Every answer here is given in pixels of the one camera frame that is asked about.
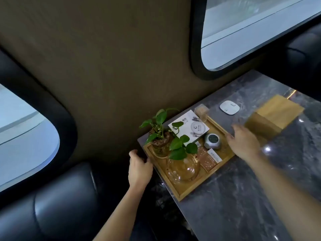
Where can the person's left hand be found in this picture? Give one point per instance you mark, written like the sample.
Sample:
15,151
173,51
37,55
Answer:
140,173

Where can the person's right hand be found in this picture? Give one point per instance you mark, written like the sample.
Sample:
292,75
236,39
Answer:
244,144

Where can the wooden tray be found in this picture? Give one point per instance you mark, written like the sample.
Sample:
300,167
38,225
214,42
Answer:
186,190

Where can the person's right forearm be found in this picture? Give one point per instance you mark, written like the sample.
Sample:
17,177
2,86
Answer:
283,195

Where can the person's left forearm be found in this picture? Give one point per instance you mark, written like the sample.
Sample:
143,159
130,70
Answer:
119,215

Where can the silver round device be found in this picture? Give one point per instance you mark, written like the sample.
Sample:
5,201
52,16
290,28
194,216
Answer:
212,141

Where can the green plant in glass jar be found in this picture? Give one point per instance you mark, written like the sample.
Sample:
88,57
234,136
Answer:
160,145

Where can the orange dotted small box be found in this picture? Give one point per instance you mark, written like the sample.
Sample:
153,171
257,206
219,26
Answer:
208,159

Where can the white square call button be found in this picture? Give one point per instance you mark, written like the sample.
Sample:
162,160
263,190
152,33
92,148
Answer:
229,107

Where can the wooden tissue box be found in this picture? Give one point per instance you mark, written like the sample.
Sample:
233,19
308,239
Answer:
273,115

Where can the amber glass ashtray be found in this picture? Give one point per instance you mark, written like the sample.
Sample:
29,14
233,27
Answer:
183,170

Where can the white printed card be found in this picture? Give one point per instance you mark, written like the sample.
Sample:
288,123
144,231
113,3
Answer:
198,131

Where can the clear toothpick holder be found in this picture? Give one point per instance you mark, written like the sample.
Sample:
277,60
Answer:
201,112

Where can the grey marble table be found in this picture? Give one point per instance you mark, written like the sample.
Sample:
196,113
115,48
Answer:
238,203

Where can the black leather seat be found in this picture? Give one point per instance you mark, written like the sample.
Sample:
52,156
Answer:
62,205

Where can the dark grey tufted sofa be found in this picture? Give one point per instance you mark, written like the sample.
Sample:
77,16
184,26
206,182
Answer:
301,52

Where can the black framed rounded window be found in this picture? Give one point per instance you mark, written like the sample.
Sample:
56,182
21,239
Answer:
238,35
22,143

